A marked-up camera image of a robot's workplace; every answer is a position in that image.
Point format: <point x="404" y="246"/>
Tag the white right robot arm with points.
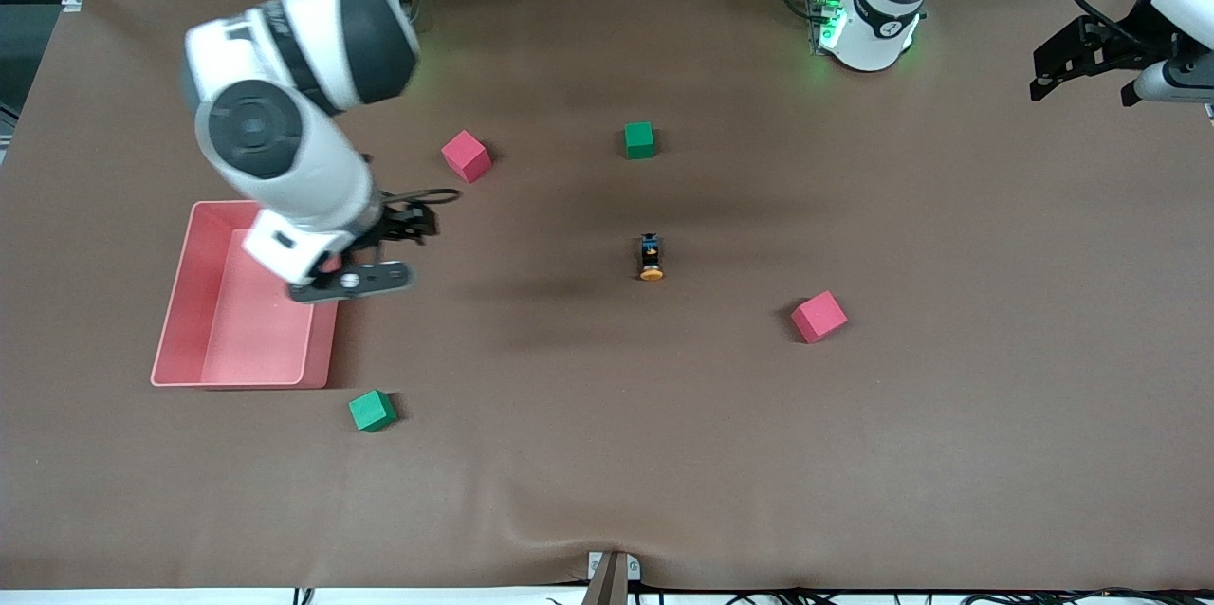
<point x="285" y="131"/>

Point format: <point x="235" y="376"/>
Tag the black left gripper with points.
<point x="1110" y="50"/>

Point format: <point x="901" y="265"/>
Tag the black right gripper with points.
<point x="400" y="224"/>

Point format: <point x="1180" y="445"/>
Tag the green foam cube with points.
<point x="639" y="139"/>
<point x="371" y="411"/>

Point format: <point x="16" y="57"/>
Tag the metal edge bracket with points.
<point x="607" y="581"/>

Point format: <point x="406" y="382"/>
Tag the pink plastic tray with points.
<point x="237" y="349"/>

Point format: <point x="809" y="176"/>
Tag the black button with orange cap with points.
<point x="651" y="254"/>

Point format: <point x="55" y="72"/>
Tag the brown table cover mat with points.
<point x="607" y="396"/>

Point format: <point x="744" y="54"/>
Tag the pink foam cube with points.
<point x="818" y="317"/>
<point x="466" y="156"/>

